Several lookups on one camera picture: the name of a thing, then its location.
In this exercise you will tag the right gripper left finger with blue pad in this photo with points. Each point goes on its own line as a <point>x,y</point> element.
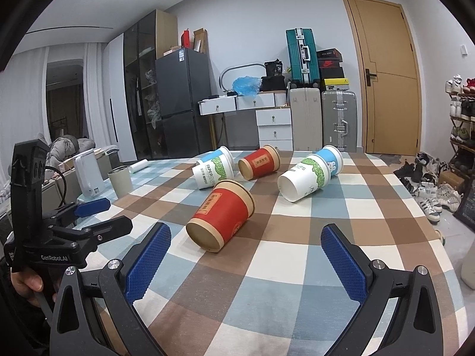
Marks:
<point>76,326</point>

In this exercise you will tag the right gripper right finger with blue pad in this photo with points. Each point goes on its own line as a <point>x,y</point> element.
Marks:
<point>415,326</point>

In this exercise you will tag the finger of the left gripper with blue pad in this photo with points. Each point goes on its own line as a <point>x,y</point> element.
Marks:
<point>92,207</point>
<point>109,230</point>

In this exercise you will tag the red paper cup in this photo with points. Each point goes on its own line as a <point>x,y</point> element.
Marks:
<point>260,163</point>
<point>221,215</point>

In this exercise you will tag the right white green paper cup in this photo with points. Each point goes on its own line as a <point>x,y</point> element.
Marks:
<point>303,179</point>

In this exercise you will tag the white green paper cup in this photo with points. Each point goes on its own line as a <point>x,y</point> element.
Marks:
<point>303,179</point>
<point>213,168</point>

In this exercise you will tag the left white green paper cup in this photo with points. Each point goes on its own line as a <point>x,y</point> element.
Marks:
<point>213,168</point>

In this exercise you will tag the right blue white paper cup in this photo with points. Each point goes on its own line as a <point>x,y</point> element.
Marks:
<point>333,158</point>

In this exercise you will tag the left hand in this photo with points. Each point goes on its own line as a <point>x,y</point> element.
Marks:
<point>27,284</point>

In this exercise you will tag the white appliance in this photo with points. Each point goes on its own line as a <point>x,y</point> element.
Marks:
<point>88,173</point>

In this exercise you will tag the beige tumbler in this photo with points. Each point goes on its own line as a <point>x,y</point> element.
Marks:
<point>121,181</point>

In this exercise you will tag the paper towel roll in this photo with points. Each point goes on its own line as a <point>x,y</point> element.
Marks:
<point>141,165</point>

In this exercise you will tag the grey down jacket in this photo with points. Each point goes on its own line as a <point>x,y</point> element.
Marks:
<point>66,147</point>

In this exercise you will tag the plaid tablecloth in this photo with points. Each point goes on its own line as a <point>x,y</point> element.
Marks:
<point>271,290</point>

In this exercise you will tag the black refrigerator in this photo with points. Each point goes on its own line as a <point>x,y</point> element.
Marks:
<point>182,82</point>

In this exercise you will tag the silver suitcase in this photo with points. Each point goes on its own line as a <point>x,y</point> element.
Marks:
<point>339,114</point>

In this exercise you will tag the white drawer desk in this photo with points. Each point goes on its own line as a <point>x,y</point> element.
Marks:
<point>273,116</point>

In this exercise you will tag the beige suitcase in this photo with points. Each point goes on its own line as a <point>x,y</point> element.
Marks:
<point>306,119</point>

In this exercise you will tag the black glass cabinet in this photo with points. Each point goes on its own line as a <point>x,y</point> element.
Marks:
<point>143,43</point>

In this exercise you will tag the oval mirror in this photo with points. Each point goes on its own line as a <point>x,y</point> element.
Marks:
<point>237,71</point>

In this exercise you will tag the blue plastic bag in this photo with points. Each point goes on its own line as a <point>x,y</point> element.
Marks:
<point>247,85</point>

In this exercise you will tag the shoe rack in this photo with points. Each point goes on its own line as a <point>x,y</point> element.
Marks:
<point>461,114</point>

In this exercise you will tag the wooden door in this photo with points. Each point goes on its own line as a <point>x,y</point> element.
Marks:
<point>389,76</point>

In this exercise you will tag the stacked shoe boxes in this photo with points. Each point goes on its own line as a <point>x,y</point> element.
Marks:
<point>332,76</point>

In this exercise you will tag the black bag on desk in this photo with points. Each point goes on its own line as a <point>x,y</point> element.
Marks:
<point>274,80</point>

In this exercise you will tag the teal suitcase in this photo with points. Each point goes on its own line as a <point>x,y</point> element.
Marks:
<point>303,57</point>

